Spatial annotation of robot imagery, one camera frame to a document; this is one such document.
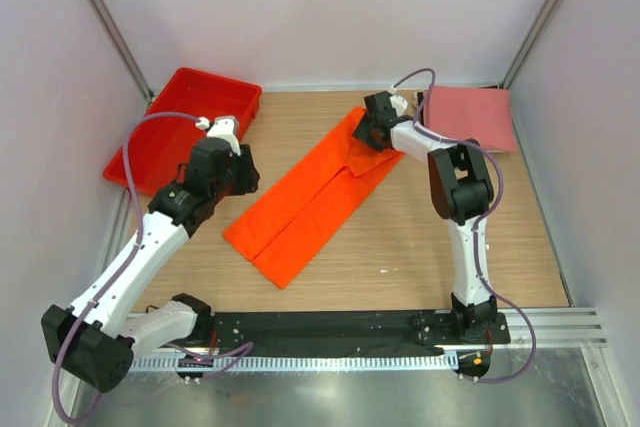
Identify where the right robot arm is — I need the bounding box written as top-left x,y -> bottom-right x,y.
353,91 -> 498,343

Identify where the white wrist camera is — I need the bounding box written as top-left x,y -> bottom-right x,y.
388,88 -> 411,118
195,116 -> 241,156

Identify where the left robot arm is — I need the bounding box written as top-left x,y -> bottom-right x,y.
41,137 -> 260,393

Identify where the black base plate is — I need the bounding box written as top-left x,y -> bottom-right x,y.
183,310 -> 511,358

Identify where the folded pink t shirt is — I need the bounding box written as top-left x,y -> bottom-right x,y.
423,85 -> 518,153

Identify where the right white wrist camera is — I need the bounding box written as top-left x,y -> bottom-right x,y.
388,88 -> 411,118

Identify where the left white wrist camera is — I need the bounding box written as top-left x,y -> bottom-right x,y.
195,116 -> 241,156

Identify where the slotted cable duct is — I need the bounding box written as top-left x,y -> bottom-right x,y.
130,351 -> 459,374

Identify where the red plastic bin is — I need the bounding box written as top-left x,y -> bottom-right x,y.
129,67 -> 262,196

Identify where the orange t shirt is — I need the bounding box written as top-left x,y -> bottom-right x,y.
223,107 -> 403,289

